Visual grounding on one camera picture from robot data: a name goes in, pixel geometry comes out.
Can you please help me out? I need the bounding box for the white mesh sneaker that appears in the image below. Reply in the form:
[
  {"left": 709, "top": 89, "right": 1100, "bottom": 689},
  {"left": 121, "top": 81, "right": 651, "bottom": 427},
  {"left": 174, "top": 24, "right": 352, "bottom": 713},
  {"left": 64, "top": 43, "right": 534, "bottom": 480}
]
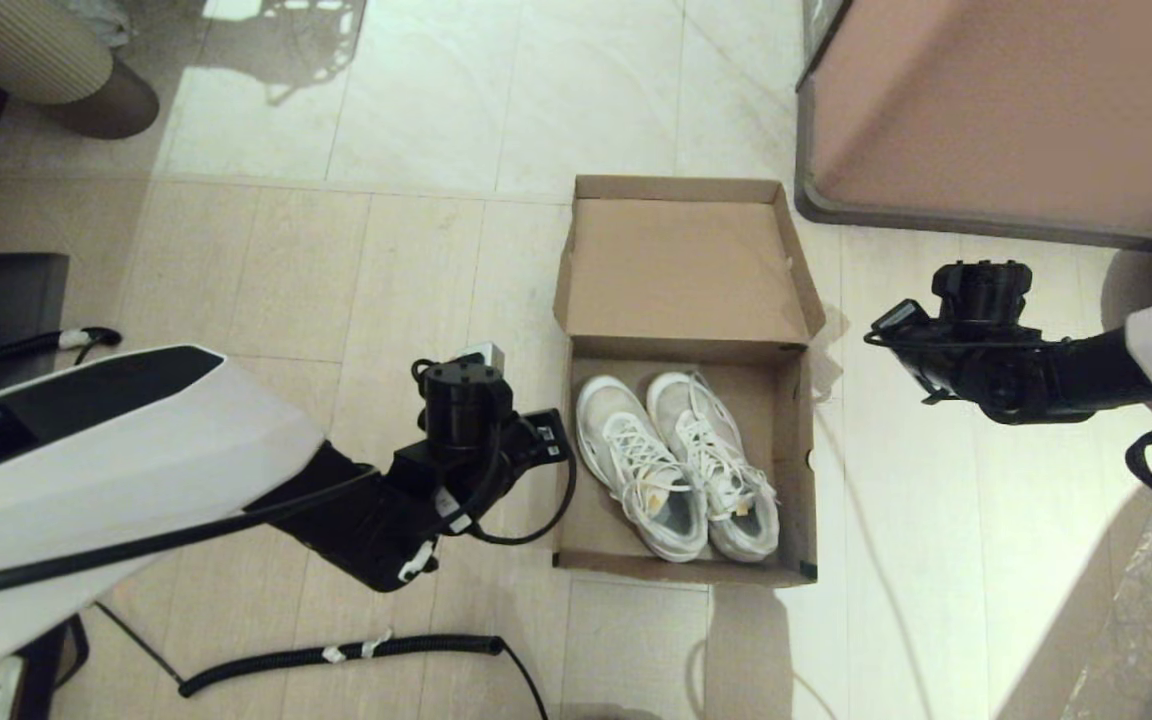
[
  {"left": 646, "top": 372, "right": 782, "bottom": 561},
  {"left": 576, "top": 375, "right": 712, "bottom": 563}
]

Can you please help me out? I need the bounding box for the brown cardboard shoe box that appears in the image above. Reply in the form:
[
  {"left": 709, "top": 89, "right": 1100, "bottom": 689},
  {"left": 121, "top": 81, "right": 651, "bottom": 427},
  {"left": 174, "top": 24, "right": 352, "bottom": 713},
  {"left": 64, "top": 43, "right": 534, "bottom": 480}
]
[{"left": 553, "top": 175, "right": 827, "bottom": 588}]

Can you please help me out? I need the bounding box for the grey crumpled cloth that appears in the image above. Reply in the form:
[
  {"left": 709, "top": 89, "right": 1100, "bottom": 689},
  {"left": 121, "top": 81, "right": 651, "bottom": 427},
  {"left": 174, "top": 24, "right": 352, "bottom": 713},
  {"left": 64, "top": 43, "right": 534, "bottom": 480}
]
[{"left": 61, "top": 0, "right": 134, "bottom": 48}]

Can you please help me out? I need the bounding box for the beige ribbed pouf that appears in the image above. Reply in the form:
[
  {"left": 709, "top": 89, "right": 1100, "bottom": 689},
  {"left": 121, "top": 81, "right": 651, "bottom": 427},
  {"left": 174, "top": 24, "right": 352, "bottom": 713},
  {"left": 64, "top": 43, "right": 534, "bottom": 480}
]
[{"left": 0, "top": 0, "right": 117, "bottom": 106}]

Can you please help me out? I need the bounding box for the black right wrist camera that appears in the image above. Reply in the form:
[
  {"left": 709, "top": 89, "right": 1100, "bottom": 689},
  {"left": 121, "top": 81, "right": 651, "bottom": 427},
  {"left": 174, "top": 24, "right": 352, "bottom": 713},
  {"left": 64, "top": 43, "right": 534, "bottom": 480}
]
[{"left": 868, "top": 300, "right": 929, "bottom": 347}]

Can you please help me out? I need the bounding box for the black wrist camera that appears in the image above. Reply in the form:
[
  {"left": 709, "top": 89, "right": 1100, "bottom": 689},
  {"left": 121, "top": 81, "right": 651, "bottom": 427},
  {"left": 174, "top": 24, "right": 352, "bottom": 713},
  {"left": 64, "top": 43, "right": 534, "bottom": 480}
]
[
  {"left": 524, "top": 408, "right": 575, "bottom": 467},
  {"left": 868, "top": 300, "right": 929, "bottom": 347}
]

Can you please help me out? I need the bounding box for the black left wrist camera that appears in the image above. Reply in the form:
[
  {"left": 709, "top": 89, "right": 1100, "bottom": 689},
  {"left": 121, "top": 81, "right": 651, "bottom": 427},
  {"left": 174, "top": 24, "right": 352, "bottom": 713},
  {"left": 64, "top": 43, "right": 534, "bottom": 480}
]
[{"left": 524, "top": 408, "right": 575, "bottom": 467}]

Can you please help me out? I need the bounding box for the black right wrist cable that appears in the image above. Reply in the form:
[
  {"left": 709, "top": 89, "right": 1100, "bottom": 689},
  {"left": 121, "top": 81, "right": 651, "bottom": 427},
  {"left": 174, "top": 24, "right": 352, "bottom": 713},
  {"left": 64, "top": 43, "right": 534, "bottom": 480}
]
[{"left": 864, "top": 328, "right": 1049, "bottom": 406}]

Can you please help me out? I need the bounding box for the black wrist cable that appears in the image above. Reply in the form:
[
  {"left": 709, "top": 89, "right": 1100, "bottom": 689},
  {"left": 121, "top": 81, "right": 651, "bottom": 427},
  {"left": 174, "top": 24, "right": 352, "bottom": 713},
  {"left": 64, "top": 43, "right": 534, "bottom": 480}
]
[
  {"left": 864, "top": 328, "right": 1049, "bottom": 406},
  {"left": 461, "top": 420, "right": 578, "bottom": 547}
]

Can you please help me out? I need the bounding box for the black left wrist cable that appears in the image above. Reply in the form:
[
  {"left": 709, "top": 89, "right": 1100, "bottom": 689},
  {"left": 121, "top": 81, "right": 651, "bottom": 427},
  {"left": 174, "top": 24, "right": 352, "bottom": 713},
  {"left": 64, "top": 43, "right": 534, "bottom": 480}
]
[{"left": 461, "top": 420, "right": 578, "bottom": 547}]

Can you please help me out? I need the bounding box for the pink cabinet with dark frame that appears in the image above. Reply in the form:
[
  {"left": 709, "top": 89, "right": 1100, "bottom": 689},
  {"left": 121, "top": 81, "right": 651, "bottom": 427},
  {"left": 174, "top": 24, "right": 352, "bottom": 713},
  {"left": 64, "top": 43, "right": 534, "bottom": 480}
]
[{"left": 793, "top": 0, "right": 1152, "bottom": 259}]

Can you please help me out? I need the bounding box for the long black corrugated cable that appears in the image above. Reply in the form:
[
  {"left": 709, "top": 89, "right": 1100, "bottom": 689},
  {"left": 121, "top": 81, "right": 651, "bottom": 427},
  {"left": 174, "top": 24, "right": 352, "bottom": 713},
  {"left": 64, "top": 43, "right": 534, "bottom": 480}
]
[{"left": 179, "top": 633, "right": 507, "bottom": 699}]

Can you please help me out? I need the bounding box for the thin black cable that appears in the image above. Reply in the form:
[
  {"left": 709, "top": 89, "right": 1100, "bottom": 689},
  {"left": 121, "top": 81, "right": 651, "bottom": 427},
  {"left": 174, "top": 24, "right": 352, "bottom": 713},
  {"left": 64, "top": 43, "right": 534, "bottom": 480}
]
[
  {"left": 96, "top": 603, "right": 187, "bottom": 687},
  {"left": 501, "top": 645, "right": 550, "bottom": 720}
]

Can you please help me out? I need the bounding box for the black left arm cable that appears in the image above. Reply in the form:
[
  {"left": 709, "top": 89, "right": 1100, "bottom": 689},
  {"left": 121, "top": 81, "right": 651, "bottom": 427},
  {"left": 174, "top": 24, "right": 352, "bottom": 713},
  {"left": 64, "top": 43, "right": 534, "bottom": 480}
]
[{"left": 0, "top": 468, "right": 379, "bottom": 603}]

